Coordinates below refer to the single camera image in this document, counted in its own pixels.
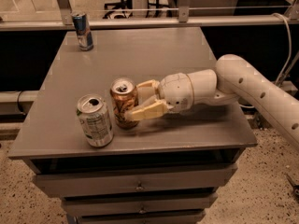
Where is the metal railing frame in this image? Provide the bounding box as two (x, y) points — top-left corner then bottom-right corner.
(0, 0), (299, 31)

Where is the middle grey drawer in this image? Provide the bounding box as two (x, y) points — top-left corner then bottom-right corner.
(62, 192), (218, 217)

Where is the white green 7up can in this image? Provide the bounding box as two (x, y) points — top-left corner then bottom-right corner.
(76, 94), (113, 147)

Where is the bottom grey drawer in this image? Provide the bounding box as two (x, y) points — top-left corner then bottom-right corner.
(78, 210), (206, 224)

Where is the grey drawer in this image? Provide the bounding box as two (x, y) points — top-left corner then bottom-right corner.
(78, 210), (206, 224)
(62, 192), (218, 217)
(33, 163), (237, 198)

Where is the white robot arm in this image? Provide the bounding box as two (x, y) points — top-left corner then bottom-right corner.
(124, 54), (299, 147)

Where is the top grey drawer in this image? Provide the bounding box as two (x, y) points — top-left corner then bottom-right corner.
(33, 163), (237, 198)

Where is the orange soda can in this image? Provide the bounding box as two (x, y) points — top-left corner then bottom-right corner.
(110, 77), (138, 129)

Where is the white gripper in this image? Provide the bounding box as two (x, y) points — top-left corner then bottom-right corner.
(124, 73), (194, 121)

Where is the grey drawer cabinet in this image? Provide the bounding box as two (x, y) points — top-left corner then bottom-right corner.
(7, 26), (259, 224)

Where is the black office chair base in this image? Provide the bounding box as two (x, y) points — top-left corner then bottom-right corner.
(103, 0), (162, 19)

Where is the blue silver energy drink can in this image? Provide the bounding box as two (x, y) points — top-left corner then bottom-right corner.
(71, 12), (93, 51)

